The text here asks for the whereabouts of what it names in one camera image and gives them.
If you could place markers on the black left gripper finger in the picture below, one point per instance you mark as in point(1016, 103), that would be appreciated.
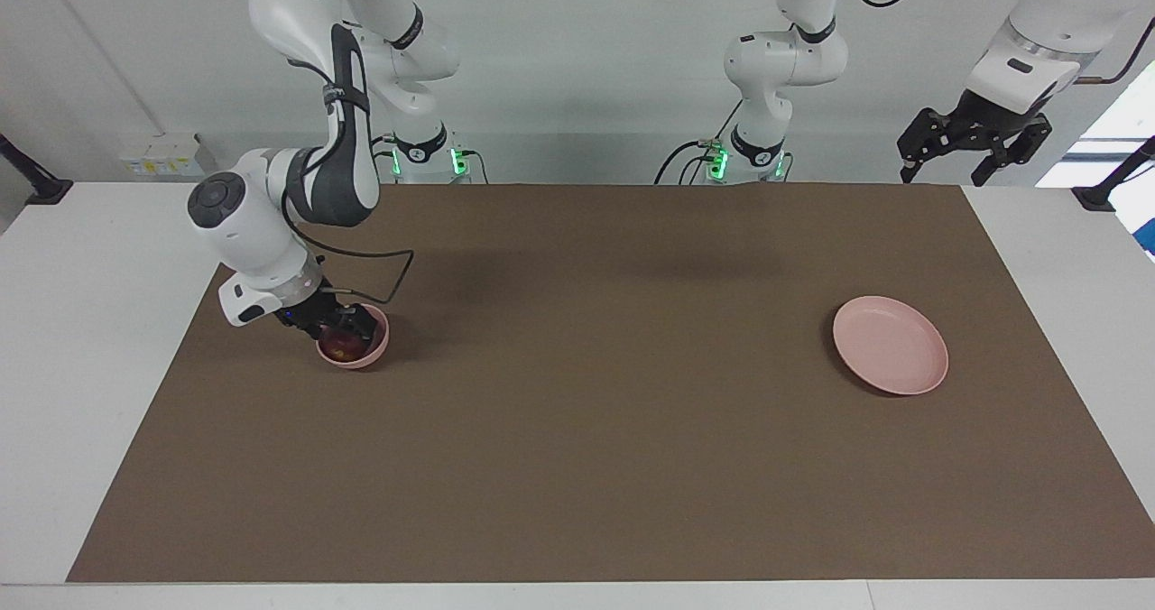
point(1002, 154)
point(920, 145)

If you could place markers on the blue object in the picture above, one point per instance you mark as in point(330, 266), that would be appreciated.
point(1149, 235)

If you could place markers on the black clamp stand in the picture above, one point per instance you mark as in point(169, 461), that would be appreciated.
point(36, 184)
point(1105, 190)

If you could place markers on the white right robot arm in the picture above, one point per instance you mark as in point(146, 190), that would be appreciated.
point(271, 222)

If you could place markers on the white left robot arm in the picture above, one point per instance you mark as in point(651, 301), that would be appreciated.
point(776, 69)

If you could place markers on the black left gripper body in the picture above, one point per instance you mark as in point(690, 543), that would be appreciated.
point(993, 118)

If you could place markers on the dark red apple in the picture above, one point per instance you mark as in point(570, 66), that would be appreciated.
point(343, 348)

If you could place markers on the pink plate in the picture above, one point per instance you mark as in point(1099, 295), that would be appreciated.
point(893, 346)

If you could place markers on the white wall socket strip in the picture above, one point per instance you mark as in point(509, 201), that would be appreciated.
point(162, 159)

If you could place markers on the pink bowl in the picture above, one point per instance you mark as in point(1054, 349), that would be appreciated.
point(374, 353)

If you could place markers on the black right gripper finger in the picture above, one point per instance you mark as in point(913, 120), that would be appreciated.
point(363, 323)
point(323, 330)

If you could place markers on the bright window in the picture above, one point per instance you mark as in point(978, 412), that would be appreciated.
point(1114, 132)

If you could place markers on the brown table mat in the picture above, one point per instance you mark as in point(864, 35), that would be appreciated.
point(586, 393)

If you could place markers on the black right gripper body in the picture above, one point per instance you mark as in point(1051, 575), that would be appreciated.
point(316, 312)

